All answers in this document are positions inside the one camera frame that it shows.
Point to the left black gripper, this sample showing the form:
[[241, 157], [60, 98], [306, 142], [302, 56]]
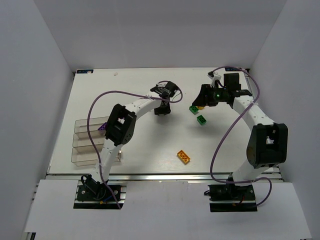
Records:
[[162, 110]]

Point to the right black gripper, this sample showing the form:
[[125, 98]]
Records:
[[203, 95]]

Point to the green lego brick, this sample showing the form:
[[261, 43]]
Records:
[[201, 120], [193, 109]]

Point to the purple lego brick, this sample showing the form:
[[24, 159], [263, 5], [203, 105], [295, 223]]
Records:
[[102, 127]]

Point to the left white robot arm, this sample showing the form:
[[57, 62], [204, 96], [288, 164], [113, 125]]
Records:
[[121, 124]]

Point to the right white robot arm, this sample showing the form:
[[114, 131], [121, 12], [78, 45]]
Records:
[[268, 141]]

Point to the green lego brick beside yellow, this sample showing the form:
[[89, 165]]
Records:
[[193, 109]]

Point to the right blue corner label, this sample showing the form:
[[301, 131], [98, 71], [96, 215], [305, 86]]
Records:
[[232, 69]]

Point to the blue corner label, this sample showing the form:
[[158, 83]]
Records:
[[232, 69], [84, 71]]

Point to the orange flat lego brick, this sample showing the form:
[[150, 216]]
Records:
[[183, 157]]

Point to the left blue corner label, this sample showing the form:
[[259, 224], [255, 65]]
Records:
[[84, 71]]

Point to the clear container near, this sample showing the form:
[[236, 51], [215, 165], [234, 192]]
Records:
[[84, 156]]

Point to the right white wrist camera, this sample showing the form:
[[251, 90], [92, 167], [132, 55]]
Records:
[[215, 79]]

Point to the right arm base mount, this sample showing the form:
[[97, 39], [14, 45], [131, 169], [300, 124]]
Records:
[[231, 198]]

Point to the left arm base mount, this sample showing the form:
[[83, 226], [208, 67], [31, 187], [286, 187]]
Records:
[[93, 195]]

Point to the aluminium table front rail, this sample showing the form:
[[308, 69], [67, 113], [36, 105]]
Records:
[[274, 176]]

